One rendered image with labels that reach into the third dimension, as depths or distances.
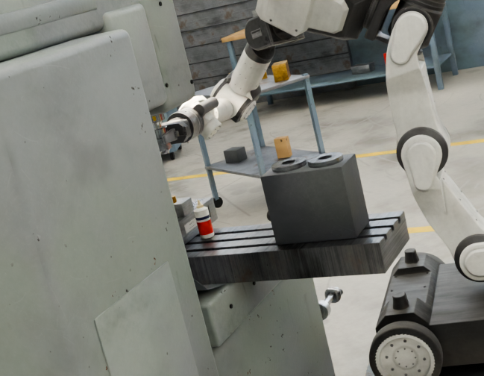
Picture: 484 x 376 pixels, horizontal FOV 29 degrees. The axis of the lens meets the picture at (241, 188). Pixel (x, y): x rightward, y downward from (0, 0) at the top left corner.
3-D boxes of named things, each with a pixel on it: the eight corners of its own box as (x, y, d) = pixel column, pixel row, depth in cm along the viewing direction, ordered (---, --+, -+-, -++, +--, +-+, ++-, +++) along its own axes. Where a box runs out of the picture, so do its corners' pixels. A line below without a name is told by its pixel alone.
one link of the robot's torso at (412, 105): (453, 161, 274) (441, 1, 262) (450, 178, 258) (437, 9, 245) (400, 164, 279) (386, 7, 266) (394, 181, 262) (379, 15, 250)
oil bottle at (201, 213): (204, 234, 265) (195, 198, 263) (217, 233, 264) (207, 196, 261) (198, 239, 262) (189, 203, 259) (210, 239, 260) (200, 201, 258)
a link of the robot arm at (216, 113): (174, 113, 272) (191, 108, 284) (196, 134, 271) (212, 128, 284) (187, 97, 270) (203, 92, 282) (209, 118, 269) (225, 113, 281)
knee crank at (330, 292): (332, 295, 321) (329, 279, 320) (349, 294, 318) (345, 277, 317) (311, 323, 302) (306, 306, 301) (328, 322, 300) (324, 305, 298)
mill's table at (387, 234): (39, 268, 302) (32, 245, 300) (409, 239, 246) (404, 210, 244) (-7, 298, 282) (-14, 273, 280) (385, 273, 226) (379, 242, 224)
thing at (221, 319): (192, 277, 295) (183, 242, 292) (293, 271, 279) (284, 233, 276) (109, 351, 252) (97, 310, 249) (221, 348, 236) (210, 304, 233)
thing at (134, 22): (93, 115, 248) (66, 18, 242) (171, 101, 237) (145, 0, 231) (51, 133, 232) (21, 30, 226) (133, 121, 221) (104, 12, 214)
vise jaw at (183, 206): (151, 214, 274) (147, 201, 273) (195, 210, 267) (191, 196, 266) (140, 221, 268) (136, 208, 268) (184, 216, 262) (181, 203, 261)
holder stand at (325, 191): (291, 229, 251) (275, 158, 246) (370, 221, 241) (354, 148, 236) (276, 245, 240) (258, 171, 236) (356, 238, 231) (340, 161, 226)
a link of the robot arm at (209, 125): (166, 124, 269) (185, 115, 279) (193, 149, 268) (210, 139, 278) (188, 96, 263) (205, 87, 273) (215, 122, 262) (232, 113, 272)
